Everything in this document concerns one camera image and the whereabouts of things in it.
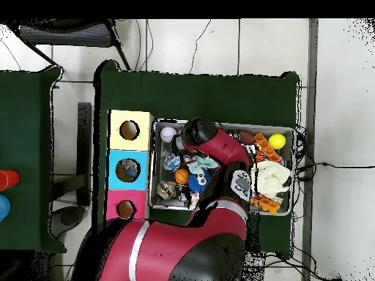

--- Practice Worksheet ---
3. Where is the mint green waffle cloth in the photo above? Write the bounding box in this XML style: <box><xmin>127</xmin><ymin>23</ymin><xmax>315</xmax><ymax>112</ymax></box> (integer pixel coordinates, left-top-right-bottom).
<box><xmin>187</xmin><ymin>156</ymin><xmax>220</xmax><ymax>174</ymax></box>

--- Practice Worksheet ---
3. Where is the cream waffle cloth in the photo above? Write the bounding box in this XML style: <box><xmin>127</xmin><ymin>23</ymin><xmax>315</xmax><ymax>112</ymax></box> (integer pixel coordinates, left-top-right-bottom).
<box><xmin>250</xmin><ymin>160</ymin><xmax>292</xmax><ymax>200</ymax></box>

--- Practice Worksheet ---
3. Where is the shallow clear mesh bin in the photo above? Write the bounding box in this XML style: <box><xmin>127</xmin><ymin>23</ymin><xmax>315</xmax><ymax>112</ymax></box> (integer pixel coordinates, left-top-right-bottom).
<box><xmin>148</xmin><ymin>119</ymin><xmax>296</xmax><ymax>217</ymax></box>

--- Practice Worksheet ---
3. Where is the wooden box with three holes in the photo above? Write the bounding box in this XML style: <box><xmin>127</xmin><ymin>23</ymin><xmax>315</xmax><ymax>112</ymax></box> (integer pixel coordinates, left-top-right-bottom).
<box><xmin>103</xmin><ymin>109</ymin><xmax>155</xmax><ymax>231</ymax></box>

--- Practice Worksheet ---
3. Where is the small orange basketball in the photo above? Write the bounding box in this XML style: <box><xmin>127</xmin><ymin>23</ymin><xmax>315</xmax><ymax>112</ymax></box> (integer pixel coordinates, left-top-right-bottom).
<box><xmin>174</xmin><ymin>168</ymin><xmax>190</xmax><ymax>185</ymax></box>

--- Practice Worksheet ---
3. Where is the blue spiky toy with eyes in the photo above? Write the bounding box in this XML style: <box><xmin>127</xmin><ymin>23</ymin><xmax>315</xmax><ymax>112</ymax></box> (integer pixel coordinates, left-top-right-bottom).
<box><xmin>187</xmin><ymin>171</ymin><xmax>212</xmax><ymax>195</ymax></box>

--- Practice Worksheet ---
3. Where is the white toy baseball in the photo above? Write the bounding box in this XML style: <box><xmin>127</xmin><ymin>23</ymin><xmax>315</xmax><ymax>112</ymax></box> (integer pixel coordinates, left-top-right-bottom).
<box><xmin>160</xmin><ymin>126</ymin><xmax>177</xmax><ymax>143</ymax></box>

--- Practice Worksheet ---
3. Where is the crushed silver can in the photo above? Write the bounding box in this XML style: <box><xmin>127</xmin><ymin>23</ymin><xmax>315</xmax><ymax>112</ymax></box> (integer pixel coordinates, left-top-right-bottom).
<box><xmin>155</xmin><ymin>180</ymin><xmax>177</xmax><ymax>201</ymax></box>

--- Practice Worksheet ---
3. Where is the dark green tablecloth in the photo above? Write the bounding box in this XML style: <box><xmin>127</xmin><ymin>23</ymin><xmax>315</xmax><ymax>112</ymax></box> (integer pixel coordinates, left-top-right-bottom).
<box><xmin>93</xmin><ymin>59</ymin><xmax>300</xmax><ymax>255</ymax></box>

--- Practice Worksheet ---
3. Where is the long orange toy brick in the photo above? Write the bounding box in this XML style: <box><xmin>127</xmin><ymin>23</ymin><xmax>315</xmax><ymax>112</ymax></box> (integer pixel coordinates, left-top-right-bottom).
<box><xmin>253</xmin><ymin>132</ymin><xmax>283</xmax><ymax>164</ymax></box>

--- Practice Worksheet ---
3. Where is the yellow ball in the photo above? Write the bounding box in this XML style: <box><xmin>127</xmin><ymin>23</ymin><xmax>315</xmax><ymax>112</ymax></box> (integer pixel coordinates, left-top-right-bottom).
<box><xmin>268</xmin><ymin>133</ymin><xmax>286</xmax><ymax>150</ymax></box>

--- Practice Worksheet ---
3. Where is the orange toy tray block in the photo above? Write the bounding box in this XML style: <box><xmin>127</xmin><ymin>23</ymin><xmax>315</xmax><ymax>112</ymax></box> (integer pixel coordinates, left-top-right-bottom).
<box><xmin>250</xmin><ymin>194</ymin><xmax>281</xmax><ymax>216</ymax></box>

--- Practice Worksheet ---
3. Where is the grey stand foot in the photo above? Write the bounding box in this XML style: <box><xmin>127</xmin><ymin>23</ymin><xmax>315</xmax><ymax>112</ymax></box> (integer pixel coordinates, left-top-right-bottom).
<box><xmin>50</xmin><ymin>205</ymin><xmax>86</xmax><ymax>239</ymax></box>

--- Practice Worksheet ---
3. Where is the dark green side table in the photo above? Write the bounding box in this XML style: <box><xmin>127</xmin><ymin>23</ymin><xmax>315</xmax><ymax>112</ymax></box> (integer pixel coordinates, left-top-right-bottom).
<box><xmin>0</xmin><ymin>66</ymin><xmax>67</xmax><ymax>253</ymax></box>

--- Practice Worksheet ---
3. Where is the dark chair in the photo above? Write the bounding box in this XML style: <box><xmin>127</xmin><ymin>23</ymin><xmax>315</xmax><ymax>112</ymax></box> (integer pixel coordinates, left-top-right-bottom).
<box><xmin>11</xmin><ymin>19</ymin><xmax>132</xmax><ymax>72</ymax></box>

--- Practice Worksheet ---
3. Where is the red plastic cup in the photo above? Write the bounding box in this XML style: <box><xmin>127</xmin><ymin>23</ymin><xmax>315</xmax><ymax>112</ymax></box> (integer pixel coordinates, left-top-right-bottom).
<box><xmin>0</xmin><ymin>170</ymin><xmax>21</xmax><ymax>192</ymax></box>

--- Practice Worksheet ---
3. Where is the blue plastic cup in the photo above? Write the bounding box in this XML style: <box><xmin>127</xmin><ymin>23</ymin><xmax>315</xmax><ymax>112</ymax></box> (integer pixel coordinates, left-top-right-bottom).
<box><xmin>0</xmin><ymin>194</ymin><xmax>12</xmax><ymax>222</ymax></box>

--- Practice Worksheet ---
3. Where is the black camera stand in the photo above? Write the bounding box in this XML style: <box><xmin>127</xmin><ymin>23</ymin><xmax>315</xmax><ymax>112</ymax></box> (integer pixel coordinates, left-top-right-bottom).
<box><xmin>51</xmin><ymin>102</ymin><xmax>93</xmax><ymax>207</ymax></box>

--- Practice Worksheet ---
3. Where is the black power cable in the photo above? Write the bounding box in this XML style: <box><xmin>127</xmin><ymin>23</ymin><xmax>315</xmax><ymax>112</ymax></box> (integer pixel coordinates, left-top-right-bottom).
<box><xmin>295</xmin><ymin>161</ymin><xmax>375</xmax><ymax>171</ymax></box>

